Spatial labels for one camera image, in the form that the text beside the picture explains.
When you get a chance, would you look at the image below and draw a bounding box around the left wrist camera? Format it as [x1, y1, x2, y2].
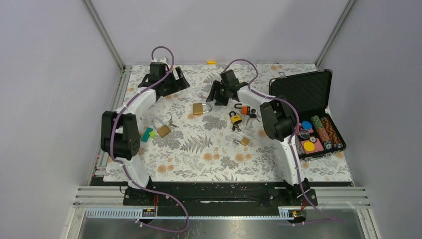
[151, 57, 168, 64]

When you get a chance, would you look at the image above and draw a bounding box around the teal long block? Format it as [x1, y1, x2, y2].
[141, 127, 153, 142]

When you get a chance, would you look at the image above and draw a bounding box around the orange padlock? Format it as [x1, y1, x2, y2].
[234, 103, 251, 115]

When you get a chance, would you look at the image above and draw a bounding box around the small brass padlock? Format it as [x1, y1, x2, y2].
[233, 137, 250, 146]

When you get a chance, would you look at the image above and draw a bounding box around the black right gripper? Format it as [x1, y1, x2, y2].
[206, 80, 230, 107]

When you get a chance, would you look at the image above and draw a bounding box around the white slotted cable duct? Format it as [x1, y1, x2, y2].
[85, 207, 307, 221]

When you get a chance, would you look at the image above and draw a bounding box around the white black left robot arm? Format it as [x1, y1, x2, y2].
[101, 62, 190, 205]

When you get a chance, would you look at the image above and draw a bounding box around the yellow black padlock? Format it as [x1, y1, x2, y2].
[229, 111, 242, 131]

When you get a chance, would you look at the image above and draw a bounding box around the yellow poker chip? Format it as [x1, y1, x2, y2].
[303, 141, 315, 153]

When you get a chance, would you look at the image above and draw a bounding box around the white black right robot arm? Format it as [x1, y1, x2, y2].
[206, 70, 310, 205]

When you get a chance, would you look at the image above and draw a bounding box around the black poker chip case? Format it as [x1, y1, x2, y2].
[269, 69, 346, 160]

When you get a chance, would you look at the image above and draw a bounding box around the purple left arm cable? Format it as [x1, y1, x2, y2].
[109, 46, 191, 233]

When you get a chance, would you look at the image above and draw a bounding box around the blue poker chip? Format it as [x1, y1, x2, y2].
[301, 120, 313, 130]

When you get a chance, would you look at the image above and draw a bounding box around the floral patterned mat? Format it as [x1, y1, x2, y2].
[104, 63, 353, 183]

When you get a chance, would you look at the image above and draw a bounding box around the black keys bunch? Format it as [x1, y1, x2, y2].
[248, 109, 260, 122]

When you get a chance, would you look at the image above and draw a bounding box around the large brass padlock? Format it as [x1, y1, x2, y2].
[152, 117, 178, 138]

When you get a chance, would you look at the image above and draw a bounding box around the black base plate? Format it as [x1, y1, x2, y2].
[123, 182, 318, 217]

